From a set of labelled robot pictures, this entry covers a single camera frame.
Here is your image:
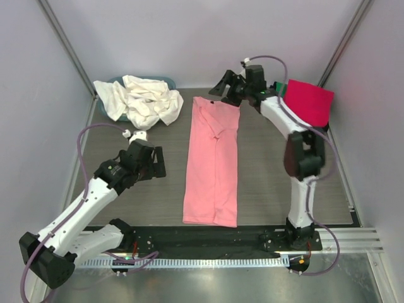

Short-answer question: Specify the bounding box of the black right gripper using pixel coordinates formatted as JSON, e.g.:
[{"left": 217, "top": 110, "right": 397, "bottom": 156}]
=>
[{"left": 208, "top": 70, "right": 251, "bottom": 108}]

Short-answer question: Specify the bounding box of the pink t-shirt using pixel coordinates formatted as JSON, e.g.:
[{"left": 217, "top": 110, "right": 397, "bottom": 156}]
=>
[{"left": 182, "top": 97, "right": 240, "bottom": 227}]

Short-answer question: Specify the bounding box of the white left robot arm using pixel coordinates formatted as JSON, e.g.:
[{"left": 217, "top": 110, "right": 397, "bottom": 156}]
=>
[{"left": 19, "top": 139, "right": 167, "bottom": 289}]

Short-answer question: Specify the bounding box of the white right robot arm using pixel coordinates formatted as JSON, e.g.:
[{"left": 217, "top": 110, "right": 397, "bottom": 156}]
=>
[{"left": 209, "top": 65, "right": 325, "bottom": 250}]

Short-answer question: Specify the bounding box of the folded green t-shirt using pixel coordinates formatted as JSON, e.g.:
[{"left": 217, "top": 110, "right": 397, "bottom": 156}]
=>
[{"left": 273, "top": 81, "right": 287, "bottom": 98}]

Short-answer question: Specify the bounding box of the teal plastic basket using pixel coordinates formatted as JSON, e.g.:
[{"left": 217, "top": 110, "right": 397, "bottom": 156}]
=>
[{"left": 97, "top": 76, "right": 177, "bottom": 122}]

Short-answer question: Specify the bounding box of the white crumpled t-shirt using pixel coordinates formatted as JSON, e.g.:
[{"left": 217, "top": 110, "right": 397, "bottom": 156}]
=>
[{"left": 93, "top": 74, "right": 184, "bottom": 130}]

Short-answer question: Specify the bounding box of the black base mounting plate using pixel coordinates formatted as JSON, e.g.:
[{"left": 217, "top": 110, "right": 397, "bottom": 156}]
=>
[{"left": 109, "top": 225, "right": 323, "bottom": 259}]

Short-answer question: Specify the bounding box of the folded magenta t-shirt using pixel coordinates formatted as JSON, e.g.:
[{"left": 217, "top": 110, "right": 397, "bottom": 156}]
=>
[{"left": 284, "top": 80, "right": 334, "bottom": 128}]

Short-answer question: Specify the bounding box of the folded black t-shirt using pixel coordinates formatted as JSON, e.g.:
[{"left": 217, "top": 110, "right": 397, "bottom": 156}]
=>
[{"left": 267, "top": 82, "right": 330, "bottom": 133}]

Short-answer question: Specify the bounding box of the right aluminium corner post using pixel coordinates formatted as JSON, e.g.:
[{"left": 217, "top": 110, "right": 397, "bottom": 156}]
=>
[{"left": 318, "top": 0, "right": 374, "bottom": 88}]

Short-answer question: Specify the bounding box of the aluminium corner post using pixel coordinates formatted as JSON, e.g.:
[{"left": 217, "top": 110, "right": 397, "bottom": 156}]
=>
[
  {"left": 318, "top": 0, "right": 374, "bottom": 88},
  {"left": 37, "top": 0, "right": 98, "bottom": 97}
]

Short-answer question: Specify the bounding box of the slotted grey cable duct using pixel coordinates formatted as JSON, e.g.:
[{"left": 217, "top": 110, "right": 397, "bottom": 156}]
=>
[{"left": 78, "top": 256, "right": 290, "bottom": 270}]

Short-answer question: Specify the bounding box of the left aluminium corner post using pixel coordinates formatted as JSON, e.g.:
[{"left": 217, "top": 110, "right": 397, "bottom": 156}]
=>
[{"left": 37, "top": 0, "right": 98, "bottom": 97}]

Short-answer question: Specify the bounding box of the aluminium frame rail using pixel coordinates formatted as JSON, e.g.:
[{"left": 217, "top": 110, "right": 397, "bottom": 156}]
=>
[{"left": 317, "top": 227, "right": 384, "bottom": 253}]

